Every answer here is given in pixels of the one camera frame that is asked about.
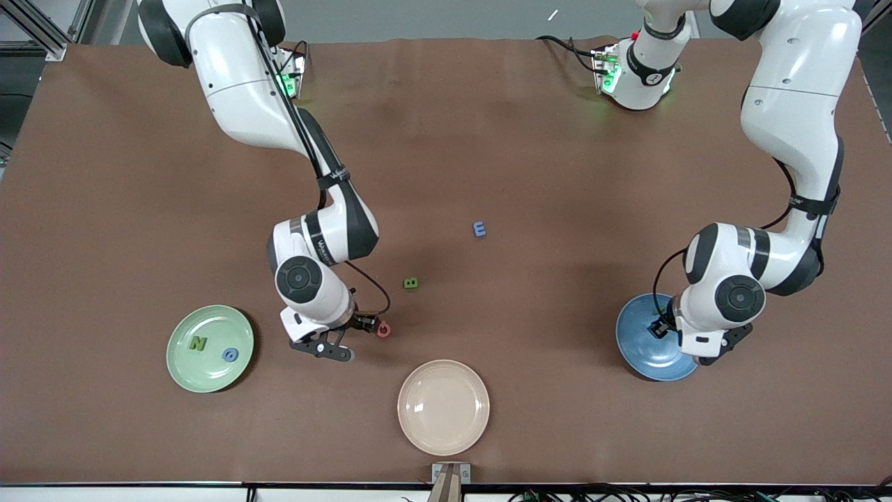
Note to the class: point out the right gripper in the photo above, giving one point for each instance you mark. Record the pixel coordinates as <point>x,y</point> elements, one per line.
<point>363,322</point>

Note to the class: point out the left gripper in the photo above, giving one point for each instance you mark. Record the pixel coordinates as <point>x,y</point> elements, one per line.
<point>658,328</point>

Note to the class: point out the pink letter Q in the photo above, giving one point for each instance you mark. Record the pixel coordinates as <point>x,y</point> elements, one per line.
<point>385,335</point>

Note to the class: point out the blue round letter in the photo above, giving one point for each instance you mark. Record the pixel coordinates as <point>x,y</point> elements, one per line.
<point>229,360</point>

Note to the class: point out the blue letter m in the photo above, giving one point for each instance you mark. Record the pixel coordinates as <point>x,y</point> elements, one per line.
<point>479,229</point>

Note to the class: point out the green letter N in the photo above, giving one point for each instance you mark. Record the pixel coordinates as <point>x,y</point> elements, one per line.
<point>198,343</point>

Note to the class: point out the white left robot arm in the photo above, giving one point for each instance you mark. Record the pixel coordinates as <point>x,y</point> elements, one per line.
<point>794,90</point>

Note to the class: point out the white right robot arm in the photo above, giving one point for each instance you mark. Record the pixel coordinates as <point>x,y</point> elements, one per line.
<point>244,90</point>

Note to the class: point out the blue plate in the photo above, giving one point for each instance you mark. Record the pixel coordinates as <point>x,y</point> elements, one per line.
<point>637,348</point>

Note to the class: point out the beige plate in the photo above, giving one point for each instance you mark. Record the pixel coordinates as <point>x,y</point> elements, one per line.
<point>443,408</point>

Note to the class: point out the green plate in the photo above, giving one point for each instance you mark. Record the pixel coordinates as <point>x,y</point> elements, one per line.
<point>202,373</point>

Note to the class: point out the brown table cloth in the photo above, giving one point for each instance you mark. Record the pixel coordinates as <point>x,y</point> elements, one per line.
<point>488,139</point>

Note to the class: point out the white table ledge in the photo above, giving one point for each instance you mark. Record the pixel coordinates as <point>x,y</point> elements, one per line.
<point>139,493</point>

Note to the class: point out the metal bracket with brown post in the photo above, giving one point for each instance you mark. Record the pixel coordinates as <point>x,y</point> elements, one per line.
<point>451,481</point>

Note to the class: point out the aluminium frame post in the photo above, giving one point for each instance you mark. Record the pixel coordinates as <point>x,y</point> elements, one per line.
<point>52,47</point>
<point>877,15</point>

